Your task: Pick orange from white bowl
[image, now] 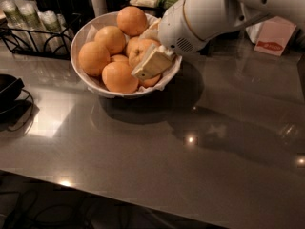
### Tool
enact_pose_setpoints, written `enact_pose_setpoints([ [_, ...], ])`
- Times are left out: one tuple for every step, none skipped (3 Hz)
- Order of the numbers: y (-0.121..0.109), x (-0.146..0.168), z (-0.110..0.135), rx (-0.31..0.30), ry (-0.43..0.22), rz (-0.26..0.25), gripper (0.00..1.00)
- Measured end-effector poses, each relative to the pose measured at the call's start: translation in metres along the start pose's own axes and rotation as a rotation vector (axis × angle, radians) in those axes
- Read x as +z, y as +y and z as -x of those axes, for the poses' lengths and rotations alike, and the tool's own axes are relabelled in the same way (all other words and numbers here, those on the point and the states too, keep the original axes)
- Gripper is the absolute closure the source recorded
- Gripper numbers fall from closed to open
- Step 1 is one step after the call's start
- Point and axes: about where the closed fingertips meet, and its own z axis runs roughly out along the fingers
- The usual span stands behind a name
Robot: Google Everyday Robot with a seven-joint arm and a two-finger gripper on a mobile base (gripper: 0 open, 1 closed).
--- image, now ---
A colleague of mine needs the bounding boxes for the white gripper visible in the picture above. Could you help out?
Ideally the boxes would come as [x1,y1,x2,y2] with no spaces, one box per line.
[132,0,207,81]

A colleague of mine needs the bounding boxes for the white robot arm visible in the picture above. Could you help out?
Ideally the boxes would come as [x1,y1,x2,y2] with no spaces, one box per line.
[158,0,305,55]

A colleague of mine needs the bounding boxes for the small hidden middle orange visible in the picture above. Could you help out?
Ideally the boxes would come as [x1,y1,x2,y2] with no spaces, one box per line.
[111,54,129,63]

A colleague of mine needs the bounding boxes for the white bowl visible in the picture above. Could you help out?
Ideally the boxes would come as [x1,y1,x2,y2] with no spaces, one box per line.
[71,11,182,99]

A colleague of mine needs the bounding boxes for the white cylinder container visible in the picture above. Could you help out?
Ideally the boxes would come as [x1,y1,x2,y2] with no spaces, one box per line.
[91,0,107,17]

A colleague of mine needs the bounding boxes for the right stacked cups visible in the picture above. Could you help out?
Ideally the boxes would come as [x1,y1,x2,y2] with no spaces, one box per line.
[40,10,74,55]

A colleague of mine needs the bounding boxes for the stacked cups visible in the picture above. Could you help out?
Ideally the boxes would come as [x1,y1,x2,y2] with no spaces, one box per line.
[19,3,46,52]
[1,0,32,49]
[40,10,74,55]

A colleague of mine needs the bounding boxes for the red and white card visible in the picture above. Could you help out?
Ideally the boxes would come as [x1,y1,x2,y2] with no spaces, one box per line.
[254,17,296,56]

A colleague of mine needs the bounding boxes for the middle stacked cups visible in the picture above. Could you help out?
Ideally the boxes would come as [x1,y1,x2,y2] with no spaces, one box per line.
[19,3,46,52]

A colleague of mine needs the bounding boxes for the left stacked cups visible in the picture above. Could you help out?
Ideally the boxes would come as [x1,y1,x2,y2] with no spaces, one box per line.
[1,0,32,49]

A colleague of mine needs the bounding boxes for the black wire cup rack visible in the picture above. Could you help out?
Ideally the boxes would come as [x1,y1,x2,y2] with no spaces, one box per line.
[0,13,82,60]

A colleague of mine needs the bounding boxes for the black cable on table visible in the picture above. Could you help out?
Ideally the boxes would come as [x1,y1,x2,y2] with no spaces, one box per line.
[0,88,35,133]

